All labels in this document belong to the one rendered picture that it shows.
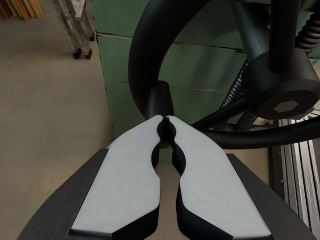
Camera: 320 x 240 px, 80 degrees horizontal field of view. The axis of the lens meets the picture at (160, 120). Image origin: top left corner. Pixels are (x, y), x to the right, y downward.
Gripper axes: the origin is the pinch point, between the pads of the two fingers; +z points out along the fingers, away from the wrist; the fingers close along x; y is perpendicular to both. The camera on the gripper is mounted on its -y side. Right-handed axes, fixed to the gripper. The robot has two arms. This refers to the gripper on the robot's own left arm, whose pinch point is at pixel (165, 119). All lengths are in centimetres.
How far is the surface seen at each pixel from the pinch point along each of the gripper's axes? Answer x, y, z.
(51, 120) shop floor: -54, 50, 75
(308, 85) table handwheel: 11.5, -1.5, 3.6
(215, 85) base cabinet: 13.5, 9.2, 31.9
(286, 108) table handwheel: 11.5, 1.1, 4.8
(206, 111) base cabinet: 14.2, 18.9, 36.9
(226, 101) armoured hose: 10.8, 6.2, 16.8
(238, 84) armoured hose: 11.1, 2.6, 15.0
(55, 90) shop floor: -58, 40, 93
